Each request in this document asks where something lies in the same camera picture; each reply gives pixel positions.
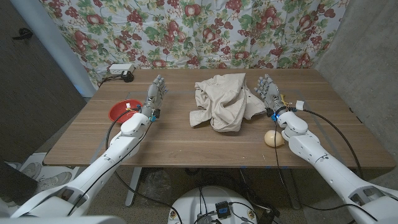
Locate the clear plastic bag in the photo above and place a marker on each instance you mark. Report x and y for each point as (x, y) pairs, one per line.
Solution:
(157, 186)

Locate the black wall hook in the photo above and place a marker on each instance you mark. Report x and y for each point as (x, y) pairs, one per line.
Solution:
(23, 32)

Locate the pale grey column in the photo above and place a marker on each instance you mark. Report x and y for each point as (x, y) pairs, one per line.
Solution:
(59, 46)

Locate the white sneaker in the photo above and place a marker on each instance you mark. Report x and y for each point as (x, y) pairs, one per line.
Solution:
(56, 181)
(29, 170)

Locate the black box with blue label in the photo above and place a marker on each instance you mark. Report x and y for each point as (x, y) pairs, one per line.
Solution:
(223, 210)

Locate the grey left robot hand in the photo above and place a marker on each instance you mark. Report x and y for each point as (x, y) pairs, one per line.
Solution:
(154, 96)

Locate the white robot torso edge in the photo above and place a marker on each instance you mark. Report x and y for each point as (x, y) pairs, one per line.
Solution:
(62, 220)

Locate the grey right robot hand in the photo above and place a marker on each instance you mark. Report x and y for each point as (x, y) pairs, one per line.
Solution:
(270, 91)

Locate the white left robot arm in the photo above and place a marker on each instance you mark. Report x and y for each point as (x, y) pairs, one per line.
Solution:
(118, 149)

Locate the red bowl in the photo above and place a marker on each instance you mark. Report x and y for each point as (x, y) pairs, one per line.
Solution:
(119, 112)

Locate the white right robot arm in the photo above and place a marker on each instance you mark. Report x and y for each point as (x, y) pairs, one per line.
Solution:
(314, 152)

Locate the floral fruit print backdrop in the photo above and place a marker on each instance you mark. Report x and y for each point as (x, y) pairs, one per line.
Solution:
(192, 34)

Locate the beige jacket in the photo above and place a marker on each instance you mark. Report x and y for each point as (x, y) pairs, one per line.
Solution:
(224, 102)

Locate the cream egg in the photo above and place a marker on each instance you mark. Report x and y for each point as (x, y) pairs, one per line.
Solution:
(273, 138)

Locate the white power strip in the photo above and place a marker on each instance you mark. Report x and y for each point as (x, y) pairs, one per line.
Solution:
(120, 68)

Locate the white table leg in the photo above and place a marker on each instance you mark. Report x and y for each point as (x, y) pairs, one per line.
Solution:
(133, 186)

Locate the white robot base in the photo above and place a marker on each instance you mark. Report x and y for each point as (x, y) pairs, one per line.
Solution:
(189, 205)

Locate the black power plug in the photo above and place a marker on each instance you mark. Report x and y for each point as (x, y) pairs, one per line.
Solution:
(128, 77)

